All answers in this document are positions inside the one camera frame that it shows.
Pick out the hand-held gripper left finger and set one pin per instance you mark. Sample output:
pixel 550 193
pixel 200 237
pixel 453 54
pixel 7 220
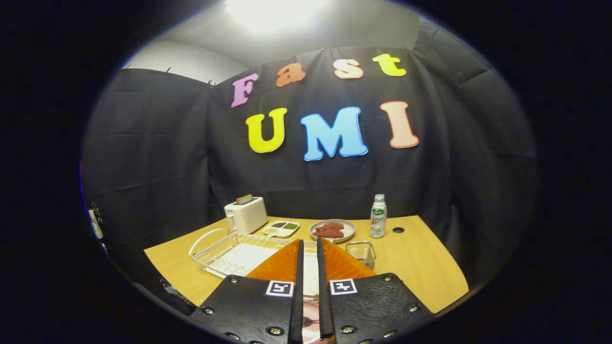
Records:
pixel 297 306

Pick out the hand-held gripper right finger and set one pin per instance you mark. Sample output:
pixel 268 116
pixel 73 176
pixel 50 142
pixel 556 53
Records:
pixel 325 306

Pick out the pink plate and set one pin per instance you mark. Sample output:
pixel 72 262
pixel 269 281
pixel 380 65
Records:
pixel 311 306

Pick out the small metal mesh basket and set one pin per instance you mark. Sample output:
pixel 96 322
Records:
pixel 361 251

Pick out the beige round dish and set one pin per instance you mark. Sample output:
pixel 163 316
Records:
pixel 349 231

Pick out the red meat slice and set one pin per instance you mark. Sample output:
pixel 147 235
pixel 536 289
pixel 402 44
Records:
pixel 332 226
pixel 327 234

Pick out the white divided bean tray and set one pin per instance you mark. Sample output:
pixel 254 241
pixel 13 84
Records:
pixel 282 229

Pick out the white toaster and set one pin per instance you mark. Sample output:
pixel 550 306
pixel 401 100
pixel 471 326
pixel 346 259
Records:
pixel 248 217

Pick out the white drink bottle green label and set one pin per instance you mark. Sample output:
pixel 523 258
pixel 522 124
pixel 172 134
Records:
pixel 378 217

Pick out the brown toast slice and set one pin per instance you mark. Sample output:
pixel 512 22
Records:
pixel 244 199

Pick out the black backdrop cloth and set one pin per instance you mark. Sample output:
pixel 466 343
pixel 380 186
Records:
pixel 167 157

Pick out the white object on dark pole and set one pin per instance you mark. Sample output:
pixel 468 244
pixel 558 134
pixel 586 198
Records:
pixel 95 227

